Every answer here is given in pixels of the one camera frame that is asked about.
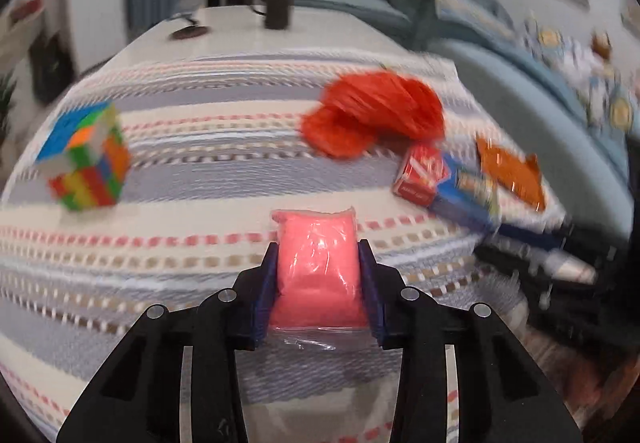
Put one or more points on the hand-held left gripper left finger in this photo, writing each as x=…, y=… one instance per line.
x=265, y=283

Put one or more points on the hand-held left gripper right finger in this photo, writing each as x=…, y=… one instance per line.
x=372, y=293

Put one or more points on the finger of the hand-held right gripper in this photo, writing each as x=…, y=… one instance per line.
x=530, y=235

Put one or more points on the pink packet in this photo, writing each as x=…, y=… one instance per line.
x=317, y=263

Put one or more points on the orange wrapper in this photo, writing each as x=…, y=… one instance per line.
x=510, y=173

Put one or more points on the blue box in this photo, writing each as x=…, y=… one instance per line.
x=465, y=195

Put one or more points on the teal sofa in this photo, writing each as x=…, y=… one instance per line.
x=550, y=123

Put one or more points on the small red box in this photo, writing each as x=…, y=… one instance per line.
x=420, y=173

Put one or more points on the striped lace tablecloth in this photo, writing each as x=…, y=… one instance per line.
x=200, y=173

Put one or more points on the floral pillow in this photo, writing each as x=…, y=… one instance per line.
x=580, y=68

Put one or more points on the red plastic bag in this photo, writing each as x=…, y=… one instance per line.
x=375, y=113

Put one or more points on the brown monkey plush toy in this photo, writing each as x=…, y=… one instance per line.
x=602, y=44

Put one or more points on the colourful puzzle cube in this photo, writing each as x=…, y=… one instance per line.
x=85, y=158

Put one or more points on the black coaster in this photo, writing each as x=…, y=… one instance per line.
x=189, y=32

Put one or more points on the dark cup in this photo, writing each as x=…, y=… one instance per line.
x=277, y=8

